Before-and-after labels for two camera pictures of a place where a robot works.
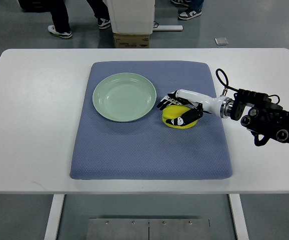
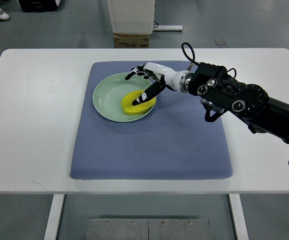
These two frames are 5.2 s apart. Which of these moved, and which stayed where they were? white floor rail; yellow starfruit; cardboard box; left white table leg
Moved: yellow starfruit
Stayed: cardboard box; white floor rail; left white table leg
